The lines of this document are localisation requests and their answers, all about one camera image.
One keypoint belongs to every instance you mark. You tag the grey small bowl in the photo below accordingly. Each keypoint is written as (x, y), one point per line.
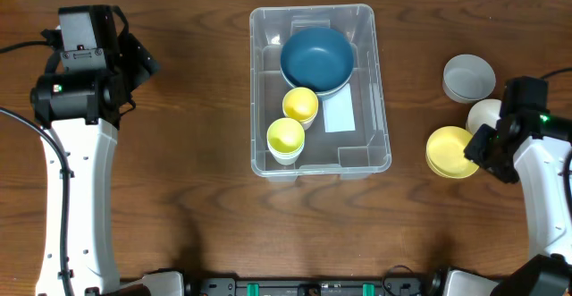
(468, 78)

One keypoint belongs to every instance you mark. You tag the pink plastic cup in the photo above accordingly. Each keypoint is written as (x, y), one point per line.
(308, 122)

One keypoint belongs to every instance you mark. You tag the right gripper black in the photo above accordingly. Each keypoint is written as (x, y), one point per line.
(475, 150)

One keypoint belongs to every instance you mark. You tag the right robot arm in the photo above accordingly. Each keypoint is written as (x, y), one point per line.
(533, 149)

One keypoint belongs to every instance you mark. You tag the clear plastic storage bin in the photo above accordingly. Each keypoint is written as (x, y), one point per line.
(349, 154)

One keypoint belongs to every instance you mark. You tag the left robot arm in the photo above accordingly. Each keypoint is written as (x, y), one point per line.
(77, 103)

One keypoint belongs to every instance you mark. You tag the dark blue bowl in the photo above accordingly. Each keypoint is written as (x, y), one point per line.
(319, 58)
(332, 93)

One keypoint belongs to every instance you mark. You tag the cream large bowl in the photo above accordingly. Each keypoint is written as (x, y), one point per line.
(293, 85)

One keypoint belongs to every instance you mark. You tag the white plastic cup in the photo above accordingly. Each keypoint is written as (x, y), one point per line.
(286, 161)

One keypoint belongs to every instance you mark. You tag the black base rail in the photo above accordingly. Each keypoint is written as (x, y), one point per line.
(399, 286)

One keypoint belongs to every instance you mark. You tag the yellow cup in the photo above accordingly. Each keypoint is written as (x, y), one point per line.
(285, 135)
(300, 104)

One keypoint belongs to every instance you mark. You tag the white label in bin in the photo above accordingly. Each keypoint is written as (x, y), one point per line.
(338, 111)

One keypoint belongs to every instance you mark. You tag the light blue cup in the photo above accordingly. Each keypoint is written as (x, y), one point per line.
(291, 154)

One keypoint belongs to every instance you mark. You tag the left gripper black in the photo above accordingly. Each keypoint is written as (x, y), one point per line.
(141, 60)

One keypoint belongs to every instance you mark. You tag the yellow small bowl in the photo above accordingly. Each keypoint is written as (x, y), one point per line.
(444, 153)

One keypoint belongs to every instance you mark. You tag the white small bowl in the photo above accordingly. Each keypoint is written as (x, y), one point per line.
(486, 111)

